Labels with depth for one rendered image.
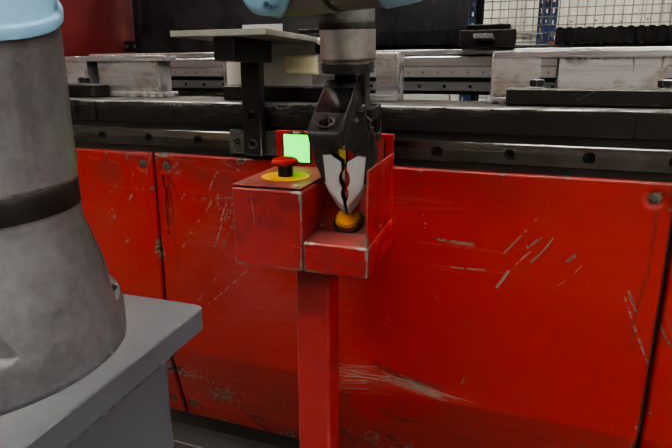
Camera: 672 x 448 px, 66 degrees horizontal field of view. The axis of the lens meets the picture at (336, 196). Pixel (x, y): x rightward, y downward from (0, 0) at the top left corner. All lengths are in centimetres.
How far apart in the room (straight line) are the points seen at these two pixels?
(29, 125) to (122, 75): 107
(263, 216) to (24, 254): 47
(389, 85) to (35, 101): 83
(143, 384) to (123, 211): 93
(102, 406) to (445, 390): 85
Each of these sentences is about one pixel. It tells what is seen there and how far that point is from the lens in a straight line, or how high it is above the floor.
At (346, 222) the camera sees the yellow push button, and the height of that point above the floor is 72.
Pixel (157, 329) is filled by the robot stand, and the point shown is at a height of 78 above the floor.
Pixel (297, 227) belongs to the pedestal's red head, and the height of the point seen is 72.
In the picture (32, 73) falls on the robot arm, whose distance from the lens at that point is 30.
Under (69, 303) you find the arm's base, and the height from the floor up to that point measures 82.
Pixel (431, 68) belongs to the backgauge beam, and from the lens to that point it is 129.
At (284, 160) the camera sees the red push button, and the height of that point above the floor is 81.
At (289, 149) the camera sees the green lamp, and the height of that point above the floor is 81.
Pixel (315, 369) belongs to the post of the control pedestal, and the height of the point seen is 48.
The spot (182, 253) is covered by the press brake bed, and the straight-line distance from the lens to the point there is 119.
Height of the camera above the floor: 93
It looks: 13 degrees down
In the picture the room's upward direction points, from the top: straight up
